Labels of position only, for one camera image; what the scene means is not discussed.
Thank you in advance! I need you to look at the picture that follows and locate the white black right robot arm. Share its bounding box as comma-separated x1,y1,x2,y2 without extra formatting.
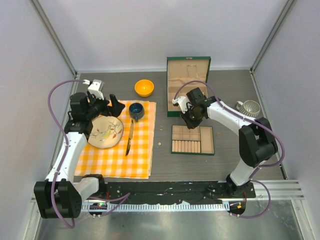
172,87,278,198

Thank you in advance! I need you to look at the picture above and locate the green jewelry tray insert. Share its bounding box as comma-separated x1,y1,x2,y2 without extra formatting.
171,125,215,156

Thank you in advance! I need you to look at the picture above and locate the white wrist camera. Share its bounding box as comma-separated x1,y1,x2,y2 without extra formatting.
172,96,189,114
83,79,105,100

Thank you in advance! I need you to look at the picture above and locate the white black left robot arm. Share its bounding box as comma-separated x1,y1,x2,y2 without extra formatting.
33,92,125,220

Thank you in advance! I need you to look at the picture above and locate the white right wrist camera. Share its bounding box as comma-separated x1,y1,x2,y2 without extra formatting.
172,96,189,114

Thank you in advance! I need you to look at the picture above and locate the green jewelry box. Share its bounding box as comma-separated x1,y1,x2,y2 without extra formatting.
167,56,211,117

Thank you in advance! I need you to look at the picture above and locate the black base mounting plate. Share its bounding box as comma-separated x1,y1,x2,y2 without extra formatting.
102,181,256,205

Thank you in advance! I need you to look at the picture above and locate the orange white checkered cloth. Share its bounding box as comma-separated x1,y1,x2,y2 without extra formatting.
74,100,157,179

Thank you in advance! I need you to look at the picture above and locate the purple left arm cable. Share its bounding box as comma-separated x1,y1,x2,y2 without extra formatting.
47,78,131,229

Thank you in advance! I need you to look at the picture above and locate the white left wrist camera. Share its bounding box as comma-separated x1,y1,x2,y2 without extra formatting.
83,79,105,100

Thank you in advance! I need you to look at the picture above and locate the orange bowl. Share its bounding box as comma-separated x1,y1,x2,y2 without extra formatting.
134,79,155,98

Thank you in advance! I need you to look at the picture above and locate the grey striped mug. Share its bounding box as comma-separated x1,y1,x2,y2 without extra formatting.
235,100,261,119

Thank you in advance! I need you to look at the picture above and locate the dark blue mug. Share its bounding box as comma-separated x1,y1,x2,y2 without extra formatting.
128,102,145,122

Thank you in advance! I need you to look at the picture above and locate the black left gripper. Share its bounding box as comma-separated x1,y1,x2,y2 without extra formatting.
85,92,125,120

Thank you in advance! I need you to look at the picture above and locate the beige bird pattern plate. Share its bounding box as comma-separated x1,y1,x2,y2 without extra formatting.
88,116,124,149

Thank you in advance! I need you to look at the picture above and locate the white slotted cable duct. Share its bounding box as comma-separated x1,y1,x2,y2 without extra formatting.
81,201,230,213

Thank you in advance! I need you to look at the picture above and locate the black handled knife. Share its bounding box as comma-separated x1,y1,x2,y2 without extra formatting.
125,120,134,156

